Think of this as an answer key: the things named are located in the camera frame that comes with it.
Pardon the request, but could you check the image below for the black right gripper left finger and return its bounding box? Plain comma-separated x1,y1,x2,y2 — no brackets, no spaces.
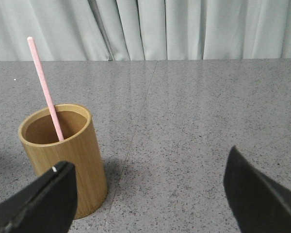
0,161,77,233

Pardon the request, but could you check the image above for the white pleated curtain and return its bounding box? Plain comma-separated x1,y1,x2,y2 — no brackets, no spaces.
0,0,291,61

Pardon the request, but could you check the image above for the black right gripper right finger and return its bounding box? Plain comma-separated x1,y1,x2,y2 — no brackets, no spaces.
223,147,291,233

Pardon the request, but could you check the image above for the pink chopstick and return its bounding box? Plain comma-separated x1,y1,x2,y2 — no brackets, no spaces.
27,37,64,141

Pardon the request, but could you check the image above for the bamboo cylinder holder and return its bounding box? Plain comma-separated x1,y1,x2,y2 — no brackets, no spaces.
18,104,108,219

